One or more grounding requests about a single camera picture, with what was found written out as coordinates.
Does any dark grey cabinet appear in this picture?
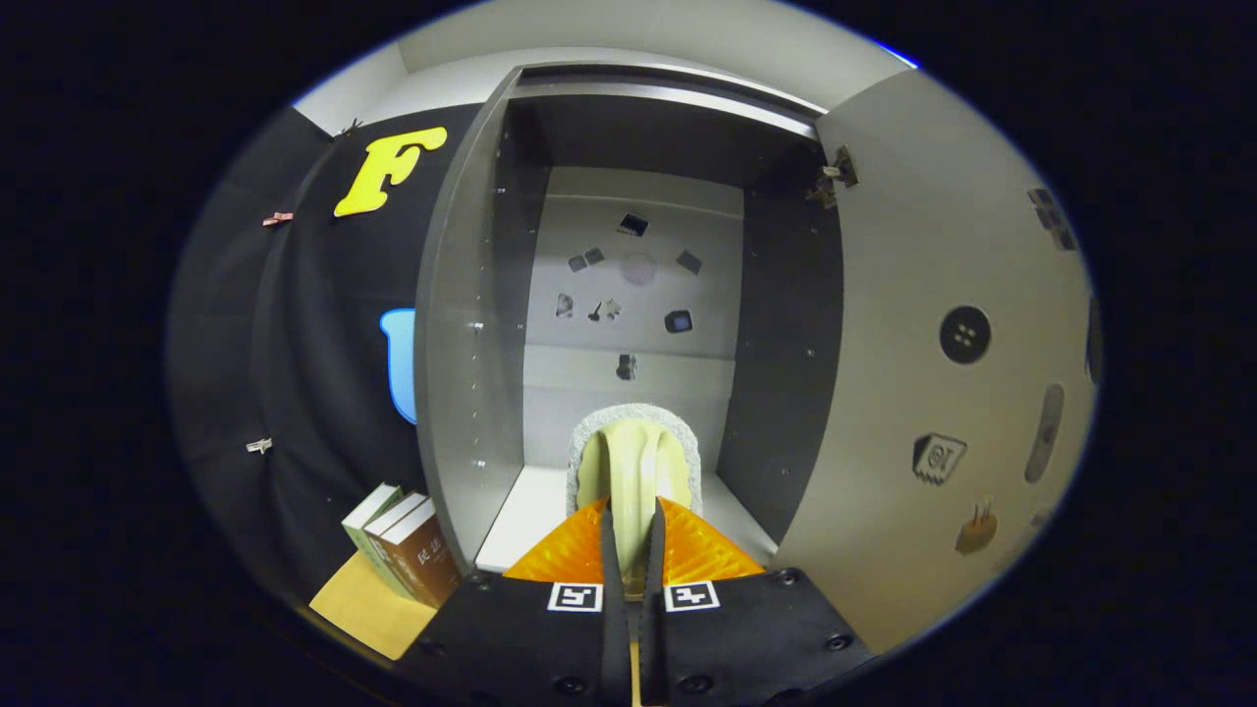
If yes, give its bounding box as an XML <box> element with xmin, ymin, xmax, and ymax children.
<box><xmin>412</xmin><ymin>61</ymin><xmax>846</xmax><ymax>575</ymax></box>

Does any white and green plush toy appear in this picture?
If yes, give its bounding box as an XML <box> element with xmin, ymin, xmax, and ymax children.
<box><xmin>566</xmin><ymin>403</ymin><xmax>704</xmax><ymax>580</ymax></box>

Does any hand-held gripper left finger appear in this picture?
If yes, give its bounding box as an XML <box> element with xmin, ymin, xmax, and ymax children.
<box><xmin>398</xmin><ymin>496</ymin><xmax>629</xmax><ymax>707</ymax></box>

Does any black backdrop cloth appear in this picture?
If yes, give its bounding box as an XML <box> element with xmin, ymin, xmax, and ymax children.
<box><xmin>167</xmin><ymin>103</ymin><xmax>492</xmax><ymax>629</ymax></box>

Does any brown book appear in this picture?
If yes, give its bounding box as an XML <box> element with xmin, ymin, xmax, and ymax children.
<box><xmin>363</xmin><ymin>491</ymin><xmax>430</xmax><ymax>602</ymax></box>
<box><xmin>378</xmin><ymin>499</ymin><xmax>463</xmax><ymax>610</ymax></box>

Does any metal door hinge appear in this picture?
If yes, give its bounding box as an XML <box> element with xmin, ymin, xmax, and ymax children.
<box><xmin>805</xmin><ymin>145</ymin><xmax>859</xmax><ymax>209</ymax></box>

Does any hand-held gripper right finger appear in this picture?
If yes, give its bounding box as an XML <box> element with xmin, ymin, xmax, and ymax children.
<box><xmin>638</xmin><ymin>496</ymin><xmax>875</xmax><ymax>707</ymax></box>

